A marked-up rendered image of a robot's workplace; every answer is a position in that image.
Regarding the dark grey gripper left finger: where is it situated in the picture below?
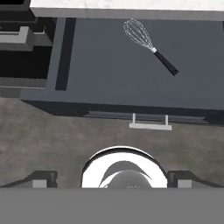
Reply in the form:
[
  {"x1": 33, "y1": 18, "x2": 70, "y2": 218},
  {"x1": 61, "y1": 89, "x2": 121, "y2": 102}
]
[{"x1": 0, "y1": 170, "x2": 59, "y2": 189}]

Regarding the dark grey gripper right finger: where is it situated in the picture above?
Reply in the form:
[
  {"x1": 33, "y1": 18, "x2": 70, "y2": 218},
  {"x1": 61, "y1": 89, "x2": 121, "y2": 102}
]
[{"x1": 166, "y1": 170, "x2": 224, "y2": 189}]

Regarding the dark grey open drawer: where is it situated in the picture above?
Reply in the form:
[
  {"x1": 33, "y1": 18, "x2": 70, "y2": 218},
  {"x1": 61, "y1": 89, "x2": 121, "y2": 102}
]
[{"x1": 19, "y1": 17, "x2": 224, "y2": 126}]

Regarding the pale grey drawer handle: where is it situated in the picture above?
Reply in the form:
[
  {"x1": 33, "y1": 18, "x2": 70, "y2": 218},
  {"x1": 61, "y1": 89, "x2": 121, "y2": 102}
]
[{"x1": 129, "y1": 113, "x2": 173, "y2": 131}]

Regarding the wire whisk with black handle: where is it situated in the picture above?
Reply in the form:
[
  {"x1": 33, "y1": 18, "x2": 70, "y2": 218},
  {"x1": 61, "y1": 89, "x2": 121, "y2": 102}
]
[{"x1": 122, "y1": 18, "x2": 180, "y2": 77}]

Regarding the grey cabinet handle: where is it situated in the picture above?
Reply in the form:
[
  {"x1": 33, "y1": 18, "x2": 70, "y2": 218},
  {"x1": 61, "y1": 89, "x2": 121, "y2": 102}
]
[{"x1": 0, "y1": 25, "x2": 39, "y2": 53}]

